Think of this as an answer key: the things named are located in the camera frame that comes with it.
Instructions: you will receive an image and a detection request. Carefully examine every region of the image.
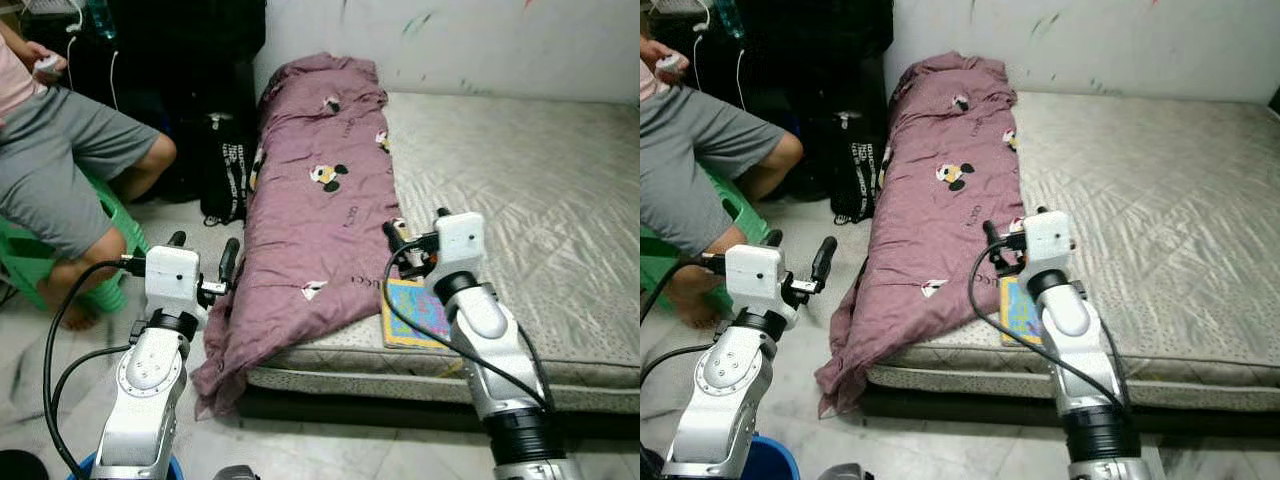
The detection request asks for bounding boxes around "blue book with yellow border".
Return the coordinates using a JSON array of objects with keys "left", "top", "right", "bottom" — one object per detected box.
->
[
  {"left": 998, "top": 275, "right": 1046, "bottom": 349},
  {"left": 380, "top": 277, "right": 453, "bottom": 351}
]

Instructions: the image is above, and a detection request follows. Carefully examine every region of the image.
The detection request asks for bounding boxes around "bare person hand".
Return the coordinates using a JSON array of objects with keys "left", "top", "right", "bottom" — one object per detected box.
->
[
  {"left": 18, "top": 40, "right": 69, "bottom": 83},
  {"left": 648, "top": 42, "right": 693, "bottom": 79}
]

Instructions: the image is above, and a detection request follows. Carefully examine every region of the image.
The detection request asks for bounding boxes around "green plastic stool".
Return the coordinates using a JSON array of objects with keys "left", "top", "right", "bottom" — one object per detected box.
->
[
  {"left": 0, "top": 165, "right": 153, "bottom": 313},
  {"left": 640, "top": 165, "right": 773, "bottom": 301}
]

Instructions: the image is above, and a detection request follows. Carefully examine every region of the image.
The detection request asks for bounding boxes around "purple blanket with cartoon print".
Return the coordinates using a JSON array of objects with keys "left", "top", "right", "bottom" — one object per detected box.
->
[
  {"left": 190, "top": 52, "right": 403, "bottom": 421},
  {"left": 815, "top": 52, "right": 1023, "bottom": 419}
]

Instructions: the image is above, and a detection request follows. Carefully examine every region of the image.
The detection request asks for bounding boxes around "black bag with white lettering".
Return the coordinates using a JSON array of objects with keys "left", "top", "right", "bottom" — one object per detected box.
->
[
  {"left": 843, "top": 110, "right": 894, "bottom": 227},
  {"left": 198, "top": 110, "right": 253, "bottom": 227}
]

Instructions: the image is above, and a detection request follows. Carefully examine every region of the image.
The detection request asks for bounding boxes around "grey quilted mattress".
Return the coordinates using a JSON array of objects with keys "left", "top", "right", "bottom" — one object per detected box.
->
[
  {"left": 245, "top": 92, "right": 641, "bottom": 393},
  {"left": 868, "top": 92, "right": 1280, "bottom": 389}
]

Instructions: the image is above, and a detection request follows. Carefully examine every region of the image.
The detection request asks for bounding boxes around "seated person in grey shorts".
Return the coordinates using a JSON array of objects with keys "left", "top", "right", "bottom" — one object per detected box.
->
[
  {"left": 640, "top": 35, "right": 806, "bottom": 331},
  {"left": 0, "top": 18, "right": 179, "bottom": 333}
]

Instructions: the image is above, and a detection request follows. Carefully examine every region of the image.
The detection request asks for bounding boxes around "dark bed base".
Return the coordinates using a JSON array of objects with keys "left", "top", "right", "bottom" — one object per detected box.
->
[
  {"left": 235, "top": 385, "right": 641, "bottom": 443},
  {"left": 860, "top": 383, "right": 1280, "bottom": 441}
]

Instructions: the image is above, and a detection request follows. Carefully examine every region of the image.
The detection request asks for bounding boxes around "blue plastic bin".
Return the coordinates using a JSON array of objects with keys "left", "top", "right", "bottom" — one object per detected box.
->
[
  {"left": 66, "top": 450, "right": 186, "bottom": 480},
  {"left": 742, "top": 435, "right": 803, "bottom": 480}
]

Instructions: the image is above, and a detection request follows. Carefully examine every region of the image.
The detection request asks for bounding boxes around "black luggage pile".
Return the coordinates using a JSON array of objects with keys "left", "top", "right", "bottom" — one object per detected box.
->
[
  {"left": 690, "top": 0, "right": 896, "bottom": 201},
  {"left": 45, "top": 0, "right": 269, "bottom": 206}
]

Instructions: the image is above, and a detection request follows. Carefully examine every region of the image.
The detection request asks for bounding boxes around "teal plastic bottle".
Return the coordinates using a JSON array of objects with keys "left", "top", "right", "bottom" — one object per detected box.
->
[
  {"left": 714, "top": 0, "right": 746, "bottom": 41},
  {"left": 86, "top": 0, "right": 117, "bottom": 41}
]

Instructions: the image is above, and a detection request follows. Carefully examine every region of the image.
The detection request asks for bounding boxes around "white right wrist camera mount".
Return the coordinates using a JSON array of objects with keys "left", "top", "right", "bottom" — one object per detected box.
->
[
  {"left": 1021, "top": 209, "right": 1078, "bottom": 279},
  {"left": 431, "top": 210, "right": 489, "bottom": 293}
]

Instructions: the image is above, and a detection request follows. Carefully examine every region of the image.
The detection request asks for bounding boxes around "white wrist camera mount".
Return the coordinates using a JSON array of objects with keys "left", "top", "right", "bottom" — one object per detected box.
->
[
  {"left": 144, "top": 244, "right": 213, "bottom": 329},
  {"left": 1021, "top": 209, "right": 1078, "bottom": 279},
  {"left": 724, "top": 243, "right": 803, "bottom": 329},
  {"left": 431, "top": 210, "right": 489, "bottom": 293}
]

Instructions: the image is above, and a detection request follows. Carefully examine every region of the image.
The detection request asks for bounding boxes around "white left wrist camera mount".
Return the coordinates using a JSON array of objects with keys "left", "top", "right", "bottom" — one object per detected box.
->
[
  {"left": 724, "top": 243, "right": 803, "bottom": 329},
  {"left": 144, "top": 244, "right": 213, "bottom": 329}
]

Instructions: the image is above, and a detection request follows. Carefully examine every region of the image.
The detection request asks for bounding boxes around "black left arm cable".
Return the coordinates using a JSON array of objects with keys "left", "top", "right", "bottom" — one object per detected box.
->
[
  {"left": 42, "top": 255, "right": 151, "bottom": 480},
  {"left": 640, "top": 255, "right": 731, "bottom": 386}
]

